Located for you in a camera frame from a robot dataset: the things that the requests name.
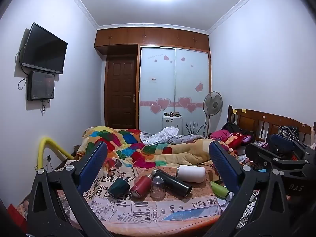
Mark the brown wooden door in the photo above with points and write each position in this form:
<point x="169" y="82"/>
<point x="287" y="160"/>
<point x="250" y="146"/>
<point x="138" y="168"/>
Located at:
<point x="121" y="91"/>

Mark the small black wall monitor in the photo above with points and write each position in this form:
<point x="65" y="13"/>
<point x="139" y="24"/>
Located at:
<point x="40" y="85"/>

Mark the red bag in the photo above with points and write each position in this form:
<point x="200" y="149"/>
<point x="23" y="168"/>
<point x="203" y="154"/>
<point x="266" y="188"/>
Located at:
<point x="17" y="217"/>

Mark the frosted wardrobe with heart stickers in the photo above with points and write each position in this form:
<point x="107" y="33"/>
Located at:
<point x="174" y="84"/>

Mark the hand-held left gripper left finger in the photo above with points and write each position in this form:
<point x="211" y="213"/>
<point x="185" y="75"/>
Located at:
<point x="93" y="169"/>

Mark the yellow padded rail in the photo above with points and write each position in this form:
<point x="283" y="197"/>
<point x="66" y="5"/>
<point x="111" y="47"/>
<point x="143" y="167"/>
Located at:
<point x="50" y="143"/>

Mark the dark spiky plant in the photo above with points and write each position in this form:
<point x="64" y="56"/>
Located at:
<point x="195" y="128"/>

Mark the brown wooden headboard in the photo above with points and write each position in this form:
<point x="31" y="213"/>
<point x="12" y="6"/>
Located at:
<point x="251" y="121"/>

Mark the newspaper print bed sheet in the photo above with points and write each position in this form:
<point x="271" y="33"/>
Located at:
<point x="153" y="212"/>

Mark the light green bottle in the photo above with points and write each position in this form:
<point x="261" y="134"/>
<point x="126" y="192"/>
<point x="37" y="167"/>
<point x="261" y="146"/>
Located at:
<point x="218" y="189"/>

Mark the black thermos bottle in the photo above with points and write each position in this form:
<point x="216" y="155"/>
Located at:
<point x="175" y="183"/>

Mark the grey checked cloth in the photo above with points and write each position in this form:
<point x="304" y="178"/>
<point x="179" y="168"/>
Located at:
<point x="158" y="135"/>

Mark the black polka dot bag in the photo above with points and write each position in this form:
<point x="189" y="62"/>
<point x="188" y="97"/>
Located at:
<point x="288" y="132"/>

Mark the red plush toy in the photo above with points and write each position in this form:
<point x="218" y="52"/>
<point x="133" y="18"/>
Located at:
<point x="237" y="139"/>

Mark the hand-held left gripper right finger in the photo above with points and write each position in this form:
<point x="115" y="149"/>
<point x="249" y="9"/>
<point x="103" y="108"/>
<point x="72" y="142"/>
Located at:
<point x="223" y="167"/>

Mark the white box appliance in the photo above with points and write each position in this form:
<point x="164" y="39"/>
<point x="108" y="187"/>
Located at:
<point x="172" y="124"/>

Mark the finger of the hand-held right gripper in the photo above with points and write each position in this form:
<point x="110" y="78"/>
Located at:
<point x="281" y="143"/>
<point x="269" y="156"/>

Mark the clear glass cup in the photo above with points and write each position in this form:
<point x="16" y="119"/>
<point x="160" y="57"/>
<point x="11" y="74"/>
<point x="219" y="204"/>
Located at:
<point x="158" y="190"/>

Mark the dark green cup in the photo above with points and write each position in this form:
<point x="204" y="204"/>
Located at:
<point x="118" y="189"/>

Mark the pink cloth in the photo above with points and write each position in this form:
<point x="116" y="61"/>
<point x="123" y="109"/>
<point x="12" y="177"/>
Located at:
<point x="219" y="134"/>

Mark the white thermos bottle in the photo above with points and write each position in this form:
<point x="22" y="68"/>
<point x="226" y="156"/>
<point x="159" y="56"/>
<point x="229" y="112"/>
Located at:
<point x="191" y="174"/>

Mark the red bottle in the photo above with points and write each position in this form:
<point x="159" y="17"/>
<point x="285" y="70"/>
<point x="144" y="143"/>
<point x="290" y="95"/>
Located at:
<point x="140" y="189"/>

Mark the wall-mounted black television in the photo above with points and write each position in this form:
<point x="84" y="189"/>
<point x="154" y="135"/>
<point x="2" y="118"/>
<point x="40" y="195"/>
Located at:
<point x="43" y="48"/>

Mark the standing electric fan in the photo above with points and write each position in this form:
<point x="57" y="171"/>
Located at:
<point x="212" y="103"/>

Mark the brown overhead cabinets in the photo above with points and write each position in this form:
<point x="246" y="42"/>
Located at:
<point x="153" y="37"/>

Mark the colourful patchwork quilt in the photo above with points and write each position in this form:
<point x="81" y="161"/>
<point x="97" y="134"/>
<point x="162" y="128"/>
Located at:
<point x="153" y="150"/>

